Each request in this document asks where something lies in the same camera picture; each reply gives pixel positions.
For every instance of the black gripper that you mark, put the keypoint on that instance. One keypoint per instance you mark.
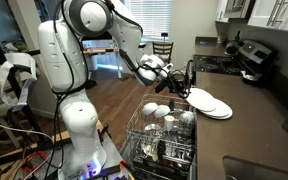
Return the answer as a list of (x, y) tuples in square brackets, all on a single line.
[(175, 82)]

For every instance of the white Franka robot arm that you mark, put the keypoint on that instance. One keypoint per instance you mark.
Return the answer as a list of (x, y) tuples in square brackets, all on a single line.
[(74, 113)]

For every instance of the black rack clip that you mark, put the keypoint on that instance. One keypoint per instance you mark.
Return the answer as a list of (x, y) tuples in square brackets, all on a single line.
[(171, 104)]

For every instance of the white bowl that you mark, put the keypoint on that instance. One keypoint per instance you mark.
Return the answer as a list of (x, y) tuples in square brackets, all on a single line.
[(187, 117), (149, 108), (162, 111)]

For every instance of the white printed mug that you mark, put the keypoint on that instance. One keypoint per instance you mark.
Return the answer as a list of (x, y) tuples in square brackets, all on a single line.
[(169, 122)]

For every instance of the black electric stove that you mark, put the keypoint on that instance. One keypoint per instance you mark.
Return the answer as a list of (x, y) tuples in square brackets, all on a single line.
[(224, 65)]

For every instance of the wooden chair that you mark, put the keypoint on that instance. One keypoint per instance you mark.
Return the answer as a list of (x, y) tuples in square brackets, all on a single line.
[(163, 50)]

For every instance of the dark round kettle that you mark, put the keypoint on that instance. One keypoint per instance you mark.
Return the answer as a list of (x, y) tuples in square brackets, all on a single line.
[(232, 48)]

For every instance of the black cutlery basket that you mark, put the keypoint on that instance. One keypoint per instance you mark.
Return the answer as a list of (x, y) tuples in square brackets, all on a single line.
[(164, 160)]

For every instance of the white window blinds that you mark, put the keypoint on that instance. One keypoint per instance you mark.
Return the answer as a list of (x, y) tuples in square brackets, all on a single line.
[(150, 18)]

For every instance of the orange tool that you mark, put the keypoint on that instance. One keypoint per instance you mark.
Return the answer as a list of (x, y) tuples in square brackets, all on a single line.
[(122, 163)]

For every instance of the white desk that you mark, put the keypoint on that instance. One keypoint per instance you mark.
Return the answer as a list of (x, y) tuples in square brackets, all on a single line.
[(100, 51)]

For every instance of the steel microwave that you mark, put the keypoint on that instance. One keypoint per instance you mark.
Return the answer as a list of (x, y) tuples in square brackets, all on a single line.
[(239, 8)]

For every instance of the kitchen sink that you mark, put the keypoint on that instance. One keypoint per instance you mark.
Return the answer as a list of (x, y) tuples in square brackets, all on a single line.
[(257, 170)]

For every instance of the black equipment stand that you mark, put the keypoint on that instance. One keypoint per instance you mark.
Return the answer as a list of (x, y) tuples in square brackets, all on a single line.
[(15, 85)]

